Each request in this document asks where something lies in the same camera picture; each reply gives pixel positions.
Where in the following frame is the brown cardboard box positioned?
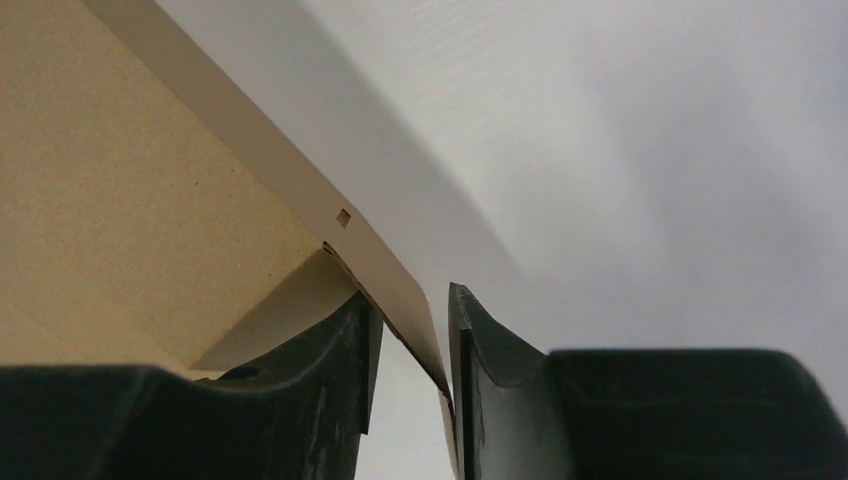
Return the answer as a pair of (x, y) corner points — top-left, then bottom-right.
(1, 1), (454, 479)

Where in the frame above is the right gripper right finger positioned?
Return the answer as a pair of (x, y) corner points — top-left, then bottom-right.
(448, 283), (847, 479)

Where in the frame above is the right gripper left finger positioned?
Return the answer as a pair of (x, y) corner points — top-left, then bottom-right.
(1, 294), (382, 479)

